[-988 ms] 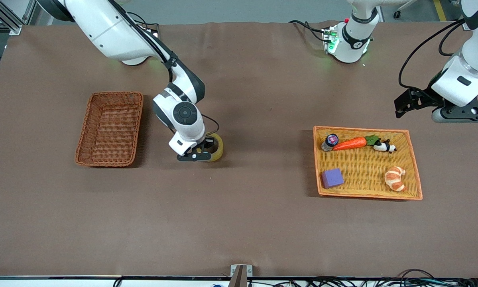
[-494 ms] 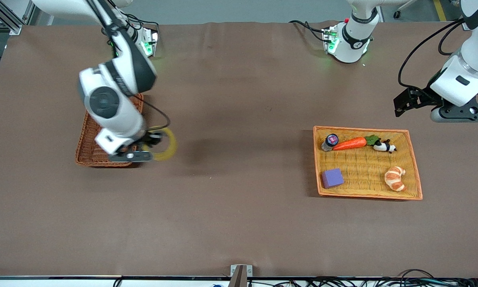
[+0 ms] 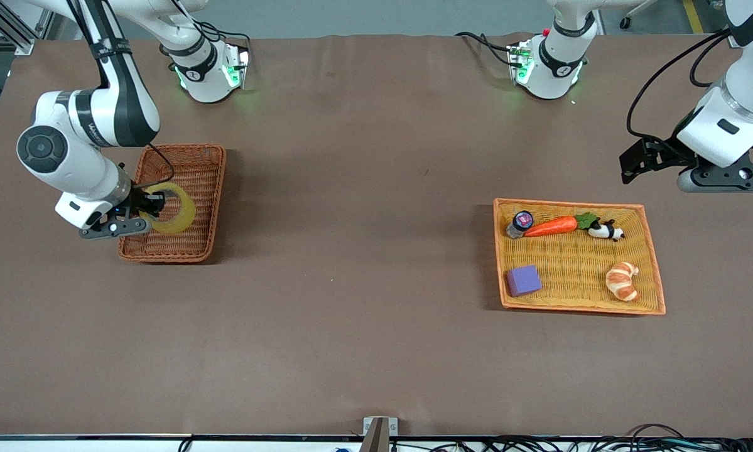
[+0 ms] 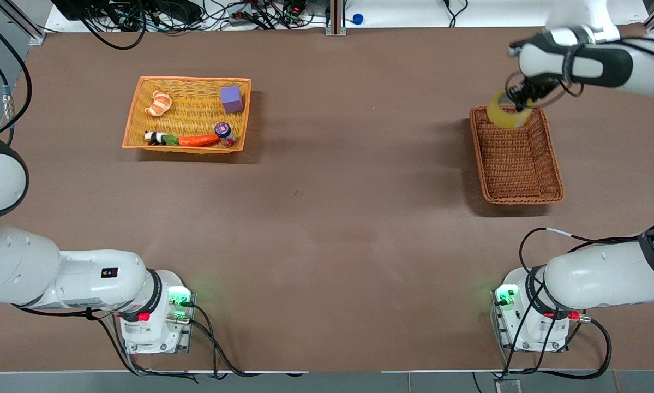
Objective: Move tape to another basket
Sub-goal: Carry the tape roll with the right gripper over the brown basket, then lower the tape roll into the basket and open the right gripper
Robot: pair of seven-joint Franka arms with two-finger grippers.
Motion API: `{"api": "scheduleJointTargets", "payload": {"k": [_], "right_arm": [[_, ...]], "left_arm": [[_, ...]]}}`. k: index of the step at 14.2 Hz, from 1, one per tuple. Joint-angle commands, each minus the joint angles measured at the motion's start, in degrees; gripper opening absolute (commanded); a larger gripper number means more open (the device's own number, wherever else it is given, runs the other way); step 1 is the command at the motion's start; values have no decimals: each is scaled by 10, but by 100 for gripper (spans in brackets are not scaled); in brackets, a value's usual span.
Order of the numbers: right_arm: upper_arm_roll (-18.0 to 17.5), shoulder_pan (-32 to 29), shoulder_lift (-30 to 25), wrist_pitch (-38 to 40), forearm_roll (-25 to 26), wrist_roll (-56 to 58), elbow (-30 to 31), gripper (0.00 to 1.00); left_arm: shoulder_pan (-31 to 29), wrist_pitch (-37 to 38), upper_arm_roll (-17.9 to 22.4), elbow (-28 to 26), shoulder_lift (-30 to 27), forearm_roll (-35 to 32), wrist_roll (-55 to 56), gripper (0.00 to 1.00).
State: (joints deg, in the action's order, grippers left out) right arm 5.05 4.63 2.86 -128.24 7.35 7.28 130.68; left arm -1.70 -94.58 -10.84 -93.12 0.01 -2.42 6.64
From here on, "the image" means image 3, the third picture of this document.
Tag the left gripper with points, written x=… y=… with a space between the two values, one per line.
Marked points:
x=662 y=153

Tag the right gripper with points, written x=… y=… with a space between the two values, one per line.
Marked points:
x=139 y=202

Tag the yellow banana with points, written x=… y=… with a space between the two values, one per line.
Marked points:
x=185 y=216

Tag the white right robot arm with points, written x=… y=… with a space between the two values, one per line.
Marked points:
x=119 y=113

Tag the brown wicker basket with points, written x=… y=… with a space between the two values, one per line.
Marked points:
x=191 y=163

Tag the yellow wicker basket orange rim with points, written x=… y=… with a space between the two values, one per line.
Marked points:
x=571 y=263

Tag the black white panda figurine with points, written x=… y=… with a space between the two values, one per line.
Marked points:
x=602 y=231

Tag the orange toy carrot green leaves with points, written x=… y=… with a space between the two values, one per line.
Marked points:
x=549 y=226

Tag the toy croissant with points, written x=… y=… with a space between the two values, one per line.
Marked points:
x=622 y=282

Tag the small jar colourful lid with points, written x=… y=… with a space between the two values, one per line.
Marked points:
x=520 y=223

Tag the purple foam cube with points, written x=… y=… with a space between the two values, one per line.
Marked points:
x=524 y=280

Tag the aluminium frame profile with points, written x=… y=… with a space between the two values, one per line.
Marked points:
x=12 y=34

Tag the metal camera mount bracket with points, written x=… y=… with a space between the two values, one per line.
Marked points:
x=379 y=433

